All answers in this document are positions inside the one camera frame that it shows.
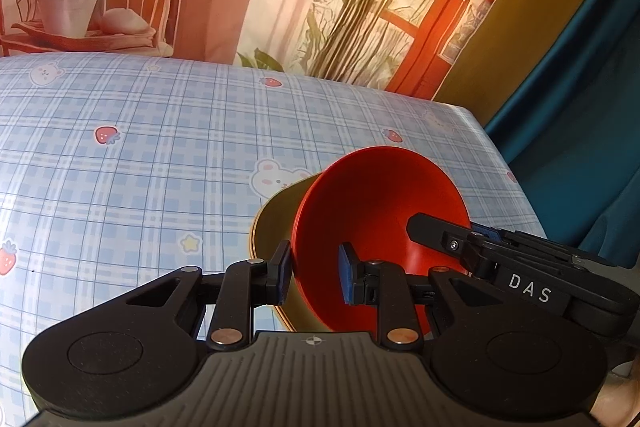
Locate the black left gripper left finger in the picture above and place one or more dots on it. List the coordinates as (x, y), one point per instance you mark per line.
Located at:
(245, 286)

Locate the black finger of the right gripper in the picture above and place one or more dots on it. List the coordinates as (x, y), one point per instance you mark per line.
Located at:
(440, 235)

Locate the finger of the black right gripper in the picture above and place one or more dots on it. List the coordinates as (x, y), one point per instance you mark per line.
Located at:
(393, 293)

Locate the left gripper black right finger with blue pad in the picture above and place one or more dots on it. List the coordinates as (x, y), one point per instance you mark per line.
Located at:
(531, 244)

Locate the green plate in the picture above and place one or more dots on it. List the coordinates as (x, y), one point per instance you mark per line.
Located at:
(272, 225)

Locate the large red bowl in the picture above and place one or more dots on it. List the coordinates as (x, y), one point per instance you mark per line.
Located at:
(366, 199)

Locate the teal curtain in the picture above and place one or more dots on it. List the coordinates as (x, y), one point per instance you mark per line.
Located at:
(570, 133)

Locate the blue plaid tablecloth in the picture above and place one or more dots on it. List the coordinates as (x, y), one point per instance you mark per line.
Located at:
(117, 168)

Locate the mustard yellow curtain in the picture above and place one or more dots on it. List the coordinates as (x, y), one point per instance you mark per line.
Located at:
(512, 39)

